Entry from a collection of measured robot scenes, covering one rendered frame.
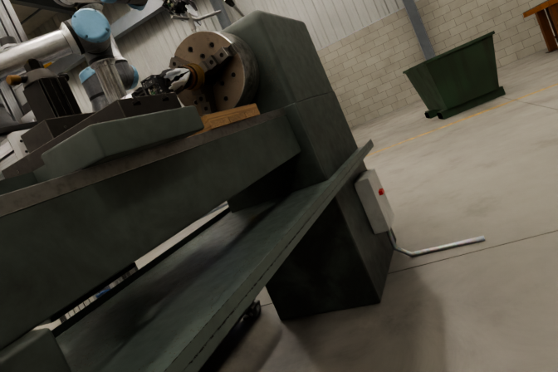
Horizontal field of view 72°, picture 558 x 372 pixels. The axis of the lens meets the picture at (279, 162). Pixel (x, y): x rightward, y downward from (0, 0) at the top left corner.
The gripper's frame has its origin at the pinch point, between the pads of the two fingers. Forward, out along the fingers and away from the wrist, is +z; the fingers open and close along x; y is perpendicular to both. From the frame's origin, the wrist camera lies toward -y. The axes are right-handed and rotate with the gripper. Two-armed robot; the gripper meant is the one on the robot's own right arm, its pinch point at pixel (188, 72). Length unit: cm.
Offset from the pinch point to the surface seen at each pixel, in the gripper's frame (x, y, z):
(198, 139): -23.0, 28.8, 14.0
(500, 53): -82, -1038, 176
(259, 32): 7.2, -30.9, 16.0
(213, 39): 9.3, -15.2, 5.5
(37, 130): -7, 51, -9
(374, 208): -79, -57, 22
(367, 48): 74, -1006, -112
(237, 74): -5.4, -15.2, 8.6
